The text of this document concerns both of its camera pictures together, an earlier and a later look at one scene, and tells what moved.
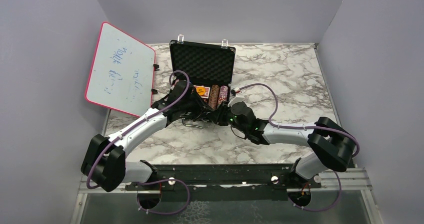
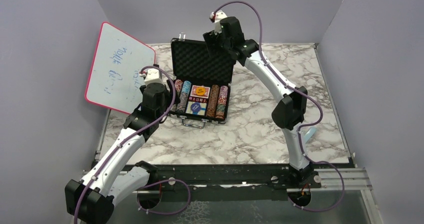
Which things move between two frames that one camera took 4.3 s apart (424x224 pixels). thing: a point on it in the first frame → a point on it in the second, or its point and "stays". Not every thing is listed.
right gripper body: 225,117 → 211,39
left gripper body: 195,108 → 169,96
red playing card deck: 207,89 stays
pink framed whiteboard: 122,72 stays
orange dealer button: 201,91 stays
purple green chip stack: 223,94 stays
